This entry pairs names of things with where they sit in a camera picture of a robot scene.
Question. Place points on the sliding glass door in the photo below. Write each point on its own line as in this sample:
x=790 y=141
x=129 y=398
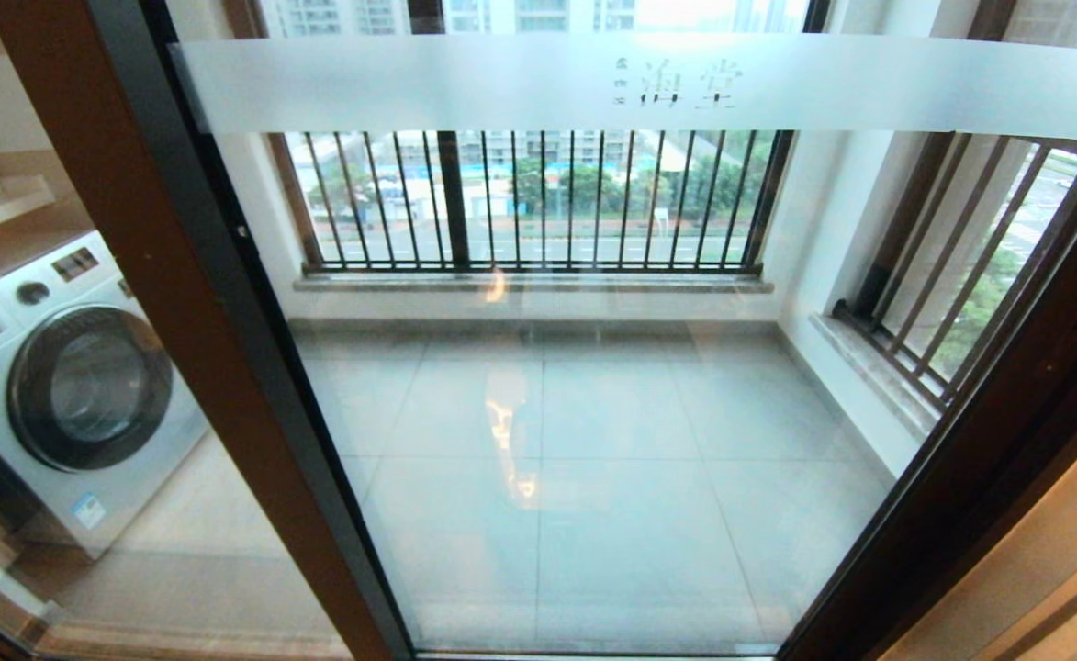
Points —
x=409 y=83

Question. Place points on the long grey stone window sill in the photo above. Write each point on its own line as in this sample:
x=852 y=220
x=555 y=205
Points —
x=538 y=283

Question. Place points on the wide black window railing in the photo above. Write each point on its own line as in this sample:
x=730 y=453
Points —
x=453 y=193

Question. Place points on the short grey stone window sill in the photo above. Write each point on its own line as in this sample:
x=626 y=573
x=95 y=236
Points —
x=869 y=367

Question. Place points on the brown framed fixed glass door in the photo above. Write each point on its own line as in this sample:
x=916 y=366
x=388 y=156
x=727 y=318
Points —
x=180 y=321

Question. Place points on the narrow black window railing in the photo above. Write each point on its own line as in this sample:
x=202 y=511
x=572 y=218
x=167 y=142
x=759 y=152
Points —
x=905 y=229

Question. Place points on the grey front-load washing machine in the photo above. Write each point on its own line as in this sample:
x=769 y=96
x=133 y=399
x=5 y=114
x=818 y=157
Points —
x=88 y=386

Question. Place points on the dark door frame with track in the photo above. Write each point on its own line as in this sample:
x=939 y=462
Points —
x=960 y=551

